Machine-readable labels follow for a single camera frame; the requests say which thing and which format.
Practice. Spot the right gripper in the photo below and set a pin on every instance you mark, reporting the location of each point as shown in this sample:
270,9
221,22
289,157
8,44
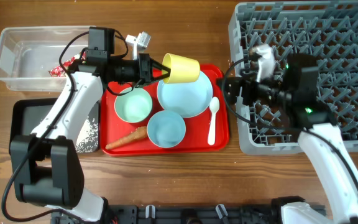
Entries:
248,81

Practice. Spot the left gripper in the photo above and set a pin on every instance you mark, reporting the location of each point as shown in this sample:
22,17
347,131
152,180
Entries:
143,69

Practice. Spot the yellow plastic cup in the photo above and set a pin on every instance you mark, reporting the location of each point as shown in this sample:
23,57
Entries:
182,69

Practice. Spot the white plastic spoon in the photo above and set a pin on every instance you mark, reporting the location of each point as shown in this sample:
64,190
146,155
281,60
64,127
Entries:
214,107

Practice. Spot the large light blue plate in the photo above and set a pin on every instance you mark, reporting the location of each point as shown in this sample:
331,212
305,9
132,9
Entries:
186,99

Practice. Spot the pale green bowl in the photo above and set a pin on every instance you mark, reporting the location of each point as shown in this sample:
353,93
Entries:
133,106

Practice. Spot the light blue bowl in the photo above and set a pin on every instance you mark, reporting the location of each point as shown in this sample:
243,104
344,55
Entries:
166,129

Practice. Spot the red snack wrapper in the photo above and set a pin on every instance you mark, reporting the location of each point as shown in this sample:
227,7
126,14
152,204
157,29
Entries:
58,72

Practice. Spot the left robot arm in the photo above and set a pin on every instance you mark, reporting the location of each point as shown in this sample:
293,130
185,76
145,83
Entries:
46,170

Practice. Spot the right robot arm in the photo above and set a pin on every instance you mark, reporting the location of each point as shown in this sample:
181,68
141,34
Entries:
319,137

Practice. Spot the grey dishwasher rack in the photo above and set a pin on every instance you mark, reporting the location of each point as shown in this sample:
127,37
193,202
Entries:
327,30

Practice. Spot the red serving tray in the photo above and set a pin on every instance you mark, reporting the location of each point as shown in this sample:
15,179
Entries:
112,128

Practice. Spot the brown carrot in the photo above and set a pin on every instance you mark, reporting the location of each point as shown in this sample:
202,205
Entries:
139,134

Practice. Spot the spilled white rice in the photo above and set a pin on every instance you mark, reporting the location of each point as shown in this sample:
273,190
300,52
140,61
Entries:
88,138

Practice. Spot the clear plastic bin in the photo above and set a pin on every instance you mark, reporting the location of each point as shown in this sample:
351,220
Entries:
27,54

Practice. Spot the black tray bin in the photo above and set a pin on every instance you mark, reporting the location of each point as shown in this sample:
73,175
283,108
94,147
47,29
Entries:
27,114

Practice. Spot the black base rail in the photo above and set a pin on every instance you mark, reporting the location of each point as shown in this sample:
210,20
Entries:
132,214

